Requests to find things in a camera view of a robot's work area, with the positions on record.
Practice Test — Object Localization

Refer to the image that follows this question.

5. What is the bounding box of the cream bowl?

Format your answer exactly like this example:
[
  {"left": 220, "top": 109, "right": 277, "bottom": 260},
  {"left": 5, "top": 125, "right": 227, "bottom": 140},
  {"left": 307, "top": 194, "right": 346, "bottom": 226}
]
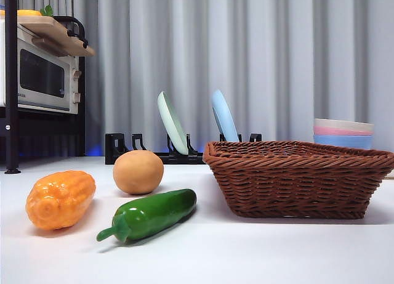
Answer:
[{"left": 314, "top": 118, "right": 375, "bottom": 134}]

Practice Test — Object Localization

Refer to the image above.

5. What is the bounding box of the orange toy corn cob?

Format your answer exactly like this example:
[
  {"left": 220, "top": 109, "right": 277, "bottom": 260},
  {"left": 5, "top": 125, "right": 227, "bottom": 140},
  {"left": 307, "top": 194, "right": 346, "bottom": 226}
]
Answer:
[{"left": 25, "top": 169, "right": 96, "bottom": 231}]

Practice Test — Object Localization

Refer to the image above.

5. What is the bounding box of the blue bowl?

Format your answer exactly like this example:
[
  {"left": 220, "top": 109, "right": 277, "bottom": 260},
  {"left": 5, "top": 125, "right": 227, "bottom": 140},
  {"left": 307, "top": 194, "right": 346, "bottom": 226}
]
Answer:
[{"left": 314, "top": 134, "right": 374, "bottom": 150}]

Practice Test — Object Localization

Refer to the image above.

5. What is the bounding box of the black metal shelf frame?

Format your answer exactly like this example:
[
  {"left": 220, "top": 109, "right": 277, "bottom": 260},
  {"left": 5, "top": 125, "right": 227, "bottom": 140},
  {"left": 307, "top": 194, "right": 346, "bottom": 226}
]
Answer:
[{"left": 0, "top": 0, "right": 90, "bottom": 175}]

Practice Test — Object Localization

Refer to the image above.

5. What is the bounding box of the yellow toy fruit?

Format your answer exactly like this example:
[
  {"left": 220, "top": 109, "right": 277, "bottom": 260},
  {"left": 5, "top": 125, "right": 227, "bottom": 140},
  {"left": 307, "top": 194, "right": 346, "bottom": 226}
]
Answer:
[{"left": 0, "top": 9, "right": 42, "bottom": 17}]

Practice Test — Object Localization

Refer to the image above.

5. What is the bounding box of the light blue plate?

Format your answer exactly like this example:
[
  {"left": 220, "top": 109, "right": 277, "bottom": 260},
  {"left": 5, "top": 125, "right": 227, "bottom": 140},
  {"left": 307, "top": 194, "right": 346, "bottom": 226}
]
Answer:
[{"left": 211, "top": 89, "right": 240, "bottom": 142}]

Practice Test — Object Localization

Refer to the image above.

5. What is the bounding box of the pink bowl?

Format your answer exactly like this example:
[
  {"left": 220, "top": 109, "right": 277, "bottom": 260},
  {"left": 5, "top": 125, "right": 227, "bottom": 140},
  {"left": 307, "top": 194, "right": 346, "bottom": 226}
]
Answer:
[{"left": 314, "top": 126, "right": 374, "bottom": 137}]

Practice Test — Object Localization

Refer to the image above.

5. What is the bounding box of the wooden cutting board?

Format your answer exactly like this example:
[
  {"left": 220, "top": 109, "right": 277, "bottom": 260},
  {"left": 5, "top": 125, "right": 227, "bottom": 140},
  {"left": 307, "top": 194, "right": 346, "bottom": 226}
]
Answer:
[{"left": 17, "top": 15, "right": 96, "bottom": 57}]

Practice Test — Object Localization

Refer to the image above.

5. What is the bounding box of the green toy cucumber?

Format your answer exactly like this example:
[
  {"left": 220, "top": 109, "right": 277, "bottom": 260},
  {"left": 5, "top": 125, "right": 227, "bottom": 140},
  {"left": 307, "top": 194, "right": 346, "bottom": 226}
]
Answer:
[{"left": 96, "top": 188, "right": 197, "bottom": 243}]

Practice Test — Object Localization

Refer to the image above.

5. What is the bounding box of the grey curtain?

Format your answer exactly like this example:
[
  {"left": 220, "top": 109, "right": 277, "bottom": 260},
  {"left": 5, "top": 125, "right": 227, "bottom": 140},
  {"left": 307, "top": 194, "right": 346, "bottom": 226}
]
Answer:
[{"left": 0, "top": 0, "right": 394, "bottom": 158}]

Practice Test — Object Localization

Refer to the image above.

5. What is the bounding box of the brown wicker basket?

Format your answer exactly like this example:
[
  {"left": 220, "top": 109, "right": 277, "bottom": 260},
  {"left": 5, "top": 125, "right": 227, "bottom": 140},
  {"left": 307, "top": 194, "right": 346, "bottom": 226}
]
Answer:
[{"left": 203, "top": 140, "right": 394, "bottom": 219}]

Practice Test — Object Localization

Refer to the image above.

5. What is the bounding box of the tan toy potato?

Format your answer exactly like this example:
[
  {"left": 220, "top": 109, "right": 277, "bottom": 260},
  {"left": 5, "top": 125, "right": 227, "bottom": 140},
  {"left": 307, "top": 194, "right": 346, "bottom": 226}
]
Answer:
[{"left": 112, "top": 150, "right": 164, "bottom": 195}]

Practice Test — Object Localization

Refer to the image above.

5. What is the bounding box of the pale green plate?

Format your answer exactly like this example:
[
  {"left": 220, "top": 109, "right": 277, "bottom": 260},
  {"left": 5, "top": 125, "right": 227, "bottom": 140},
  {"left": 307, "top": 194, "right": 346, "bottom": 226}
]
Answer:
[{"left": 157, "top": 91, "right": 189, "bottom": 155}]

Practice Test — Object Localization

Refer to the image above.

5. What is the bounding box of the black dish rack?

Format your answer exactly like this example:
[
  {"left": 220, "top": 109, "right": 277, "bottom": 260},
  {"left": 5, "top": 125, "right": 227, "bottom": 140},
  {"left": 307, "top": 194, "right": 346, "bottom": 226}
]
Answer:
[{"left": 105, "top": 132, "right": 263, "bottom": 165}]

